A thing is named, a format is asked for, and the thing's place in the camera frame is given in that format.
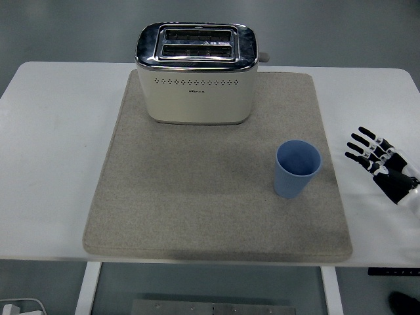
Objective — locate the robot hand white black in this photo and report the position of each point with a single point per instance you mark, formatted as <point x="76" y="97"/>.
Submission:
<point x="397" y="187"/>

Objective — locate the beige felt mat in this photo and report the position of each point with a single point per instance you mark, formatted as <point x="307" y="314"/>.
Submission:
<point x="197" y="197"/>

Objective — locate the black rounded object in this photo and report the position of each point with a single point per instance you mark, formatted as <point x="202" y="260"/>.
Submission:
<point x="405" y="305"/>

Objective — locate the cream toaster chrome top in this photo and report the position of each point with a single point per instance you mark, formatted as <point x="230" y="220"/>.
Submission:
<point x="197" y="98"/>

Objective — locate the white table leg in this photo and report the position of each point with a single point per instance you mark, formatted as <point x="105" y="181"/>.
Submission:
<point x="87" y="288"/>
<point x="332" y="292"/>

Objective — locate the blue ribbed cup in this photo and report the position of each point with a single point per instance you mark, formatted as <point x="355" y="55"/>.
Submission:
<point x="290" y="183"/>

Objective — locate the black table control panel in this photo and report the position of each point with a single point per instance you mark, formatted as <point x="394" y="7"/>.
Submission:
<point x="393" y="271"/>

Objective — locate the small white box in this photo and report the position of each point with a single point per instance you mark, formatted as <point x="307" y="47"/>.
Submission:
<point x="9" y="310"/>

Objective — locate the grey metal plate with screws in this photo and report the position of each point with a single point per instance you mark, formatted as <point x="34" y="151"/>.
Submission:
<point x="213" y="309"/>

